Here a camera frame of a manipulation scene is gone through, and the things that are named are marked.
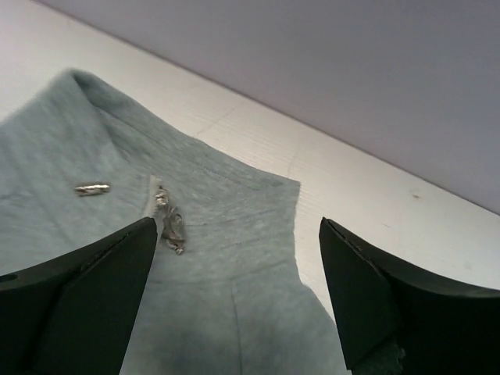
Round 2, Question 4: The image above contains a grey zip-up jacket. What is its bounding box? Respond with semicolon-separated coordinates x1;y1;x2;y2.
1;70;347;374

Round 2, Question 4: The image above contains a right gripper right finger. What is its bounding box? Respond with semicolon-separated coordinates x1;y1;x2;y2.
319;219;499;374

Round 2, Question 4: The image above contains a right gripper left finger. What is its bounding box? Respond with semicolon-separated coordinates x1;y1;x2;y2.
1;217;157;374

